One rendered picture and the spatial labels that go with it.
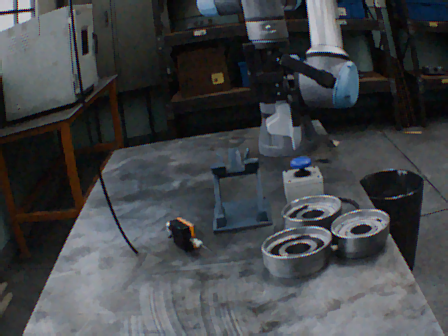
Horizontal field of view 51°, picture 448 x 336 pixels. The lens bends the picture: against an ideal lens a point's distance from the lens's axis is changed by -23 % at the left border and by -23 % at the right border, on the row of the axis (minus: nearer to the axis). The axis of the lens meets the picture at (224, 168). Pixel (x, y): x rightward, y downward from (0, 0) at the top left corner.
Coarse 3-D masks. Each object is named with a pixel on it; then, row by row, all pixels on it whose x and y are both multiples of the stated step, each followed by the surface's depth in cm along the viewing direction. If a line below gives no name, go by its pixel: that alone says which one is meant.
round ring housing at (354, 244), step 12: (348, 216) 88; (360, 216) 88; (372, 216) 87; (384, 216) 84; (336, 228) 86; (348, 228) 85; (360, 228) 86; (372, 228) 83; (384, 228) 79; (336, 240) 82; (348, 240) 79; (360, 240) 79; (372, 240) 79; (384, 240) 80; (336, 252) 84; (348, 252) 81; (360, 252) 80; (372, 252) 80
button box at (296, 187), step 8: (312, 168) 111; (288, 176) 109; (296, 176) 108; (304, 176) 107; (312, 176) 106; (320, 176) 106; (288, 184) 105; (296, 184) 105; (304, 184) 105; (312, 184) 105; (320, 184) 105; (288, 192) 106; (296, 192) 106; (304, 192) 106; (312, 192) 106; (320, 192) 106; (288, 200) 106
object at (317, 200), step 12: (288, 204) 97; (300, 204) 98; (312, 204) 98; (324, 204) 97; (336, 204) 95; (288, 216) 95; (300, 216) 94; (312, 216) 96; (324, 216) 89; (336, 216) 90; (288, 228) 91; (324, 228) 89
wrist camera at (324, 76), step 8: (280, 56) 101; (288, 56) 99; (280, 64) 100; (288, 64) 100; (296, 64) 100; (304, 64) 100; (304, 72) 100; (312, 72) 100; (320, 72) 100; (328, 72) 101; (320, 80) 100; (328, 80) 100; (336, 80) 101; (328, 88) 102
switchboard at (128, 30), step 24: (72, 0) 430; (96, 0) 432; (120, 0) 433; (144, 0) 434; (168, 0) 438; (96, 24) 439; (120, 24) 441; (144, 24) 441; (168, 24) 442; (120, 48) 447; (144, 48) 448; (168, 48) 449; (120, 72) 454; (144, 72) 455; (168, 72) 455; (120, 96) 480; (96, 120) 487
